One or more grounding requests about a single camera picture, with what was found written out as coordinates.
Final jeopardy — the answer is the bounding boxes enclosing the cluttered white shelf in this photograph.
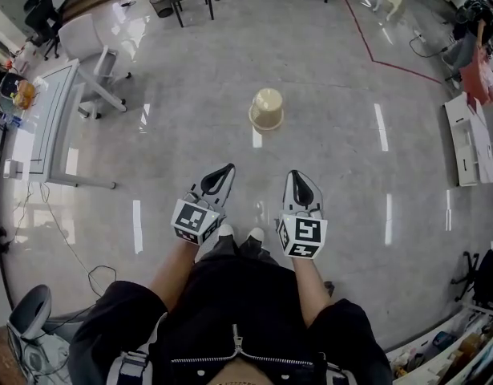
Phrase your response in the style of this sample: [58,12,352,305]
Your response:
[385,302,493,385]

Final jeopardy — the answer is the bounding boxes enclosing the white table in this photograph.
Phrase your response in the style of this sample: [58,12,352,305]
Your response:
[2,57,119,193]

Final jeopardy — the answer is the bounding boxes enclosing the white office chair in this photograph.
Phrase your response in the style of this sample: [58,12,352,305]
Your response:
[57,12,131,120]

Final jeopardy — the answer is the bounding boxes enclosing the person's right forearm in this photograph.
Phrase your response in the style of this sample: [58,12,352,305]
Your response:
[290,254,336,329]

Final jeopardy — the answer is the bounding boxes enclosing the grey white floor device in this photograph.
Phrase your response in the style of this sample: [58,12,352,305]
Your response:
[6,284,54,341]

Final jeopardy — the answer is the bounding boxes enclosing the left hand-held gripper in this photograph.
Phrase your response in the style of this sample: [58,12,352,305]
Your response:
[170,163,236,245]

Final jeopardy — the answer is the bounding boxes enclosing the thin black cable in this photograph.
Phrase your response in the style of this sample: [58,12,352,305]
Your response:
[12,180,119,328]

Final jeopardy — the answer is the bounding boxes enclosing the small white box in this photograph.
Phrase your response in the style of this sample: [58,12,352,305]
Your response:
[3,159,26,180]

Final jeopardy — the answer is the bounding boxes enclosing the person's black jacket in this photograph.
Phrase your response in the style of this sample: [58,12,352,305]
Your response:
[67,250,394,385]

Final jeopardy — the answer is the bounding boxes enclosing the black office chair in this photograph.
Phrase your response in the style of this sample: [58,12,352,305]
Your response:
[23,0,66,62]
[449,243,493,313]

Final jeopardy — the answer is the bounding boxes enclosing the black bag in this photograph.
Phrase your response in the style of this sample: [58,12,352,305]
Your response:
[0,71,29,98]

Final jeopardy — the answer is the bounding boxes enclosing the beige plastic waste basket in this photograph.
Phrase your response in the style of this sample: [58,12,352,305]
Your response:
[248,87,285,132]

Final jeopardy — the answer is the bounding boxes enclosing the black floor cable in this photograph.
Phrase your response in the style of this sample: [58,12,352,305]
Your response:
[408,34,452,59]

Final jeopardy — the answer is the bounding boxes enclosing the red floor tape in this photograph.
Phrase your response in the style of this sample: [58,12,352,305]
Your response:
[339,0,445,86]

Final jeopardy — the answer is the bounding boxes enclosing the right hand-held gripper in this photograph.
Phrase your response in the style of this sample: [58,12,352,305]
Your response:
[276,169,329,261]

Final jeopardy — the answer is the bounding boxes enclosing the person's black trousers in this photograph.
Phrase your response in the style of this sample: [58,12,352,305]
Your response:
[194,233,280,267]

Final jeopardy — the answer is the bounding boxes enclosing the black mesh waste basket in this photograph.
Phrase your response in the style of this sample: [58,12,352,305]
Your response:
[148,0,176,19]

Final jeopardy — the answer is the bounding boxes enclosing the white open shelf unit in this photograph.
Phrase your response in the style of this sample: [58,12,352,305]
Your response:
[442,91,493,188]

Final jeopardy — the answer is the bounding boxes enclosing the person's left forearm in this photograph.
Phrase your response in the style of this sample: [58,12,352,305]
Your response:
[147,237,202,313]

